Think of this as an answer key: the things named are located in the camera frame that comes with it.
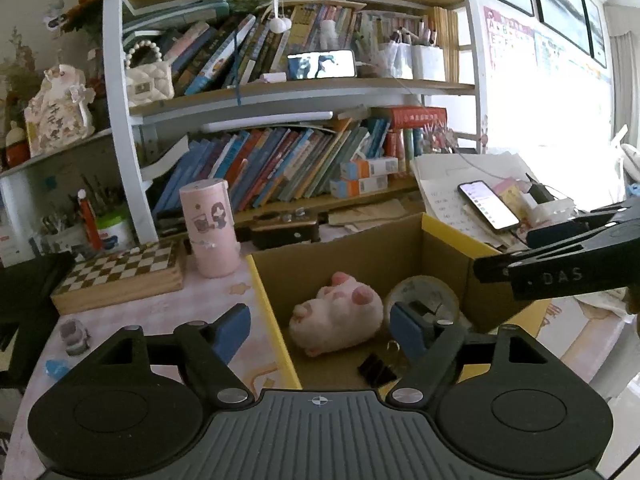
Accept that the clear tape roll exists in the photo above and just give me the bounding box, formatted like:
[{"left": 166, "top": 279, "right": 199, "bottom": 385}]
[{"left": 384, "top": 275, "right": 460, "bottom": 339}]

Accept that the black binder clip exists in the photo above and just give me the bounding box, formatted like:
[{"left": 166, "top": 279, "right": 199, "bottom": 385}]
[{"left": 357, "top": 353, "right": 397, "bottom": 389}]

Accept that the pink plush pig toy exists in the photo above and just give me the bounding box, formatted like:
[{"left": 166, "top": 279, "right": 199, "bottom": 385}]
[{"left": 288, "top": 272, "right": 385, "bottom": 358}]

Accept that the small blue object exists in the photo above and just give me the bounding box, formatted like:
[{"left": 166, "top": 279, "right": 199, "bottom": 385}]
[{"left": 44, "top": 360, "right": 70, "bottom": 382}]

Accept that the pink checkered tablecloth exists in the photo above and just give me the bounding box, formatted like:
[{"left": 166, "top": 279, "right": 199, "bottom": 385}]
[{"left": 6, "top": 260, "right": 613, "bottom": 479}]

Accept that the wooden chessboard box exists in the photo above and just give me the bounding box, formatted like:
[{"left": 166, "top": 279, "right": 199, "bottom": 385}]
[{"left": 51, "top": 240, "right": 186, "bottom": 315}]

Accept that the yellow cardboard box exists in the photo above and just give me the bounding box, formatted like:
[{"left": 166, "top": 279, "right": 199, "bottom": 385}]
[{"left": 246, "top": 214, "right": 549, "bottom": 390}]

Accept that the smartphone lying on papers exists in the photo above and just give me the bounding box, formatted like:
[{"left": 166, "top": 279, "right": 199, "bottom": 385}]
[{"left": 458, "top": 180, "right": 521, "bottom": 233}]

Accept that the dark brown metal box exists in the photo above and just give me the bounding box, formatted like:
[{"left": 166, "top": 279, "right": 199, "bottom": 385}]
[{"left": 250, "top": 208, "right": 320, "bottom": 250}]

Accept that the pink cartoon cylinder container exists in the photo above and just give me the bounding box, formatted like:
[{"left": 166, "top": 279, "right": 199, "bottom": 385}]
[{"left": 179, "top": 178, "right": 241, "bottom": 278}]

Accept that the white green lid jar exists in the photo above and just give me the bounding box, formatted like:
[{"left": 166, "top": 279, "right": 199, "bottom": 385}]
[{"left": 96, "top": 212, "right": 134, "bottom": 254}]

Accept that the stack of white papers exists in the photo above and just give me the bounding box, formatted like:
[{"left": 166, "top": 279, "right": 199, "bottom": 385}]
[{"left": 410, "top": 152, "right": 530, "bottom": 248}]

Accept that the lower orange blue box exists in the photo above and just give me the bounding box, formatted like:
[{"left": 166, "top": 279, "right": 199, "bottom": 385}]
[{"left": 330, "top": 176, "right": 388, "bottom": 198}]

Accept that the orange blue box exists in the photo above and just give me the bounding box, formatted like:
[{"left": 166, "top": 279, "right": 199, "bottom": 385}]
[
  {"left": 341, "top": 157, "right": 399, "bottom": 181},
  {"left": 330, "top": 176, "right": 388, "bottom": 198}
]

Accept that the upper orange blue box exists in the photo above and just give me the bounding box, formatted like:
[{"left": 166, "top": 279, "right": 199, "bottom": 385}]
[{"left": 341, "top": 157, "right": 399, "bottom": 181}]

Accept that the red thick book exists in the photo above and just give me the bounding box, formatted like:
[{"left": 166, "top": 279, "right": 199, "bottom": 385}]
[{"left": 390, "top": 106, "right": 447, "bottom": 129}]

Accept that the white quilted pearl handbag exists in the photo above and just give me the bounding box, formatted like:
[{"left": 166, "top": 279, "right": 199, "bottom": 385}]
[{"left": 125, "top": 40, "right": 175, "bottom": 107}]

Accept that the floral pink house ornament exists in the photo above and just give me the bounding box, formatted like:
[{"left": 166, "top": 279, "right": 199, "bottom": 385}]
[{"left": 24, "top": 64, "right": 96, "bottom": 157}]

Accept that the phone on shelf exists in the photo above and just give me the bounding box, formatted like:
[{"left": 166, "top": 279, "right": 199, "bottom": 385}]
[{"left": 288, "top": 50, "right": 357, "bottom": 80}]

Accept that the white bookshelf frame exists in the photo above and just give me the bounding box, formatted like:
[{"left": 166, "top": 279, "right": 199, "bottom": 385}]
[{"left": 0, "top": 0, "right": 492, "bottom": 246}]

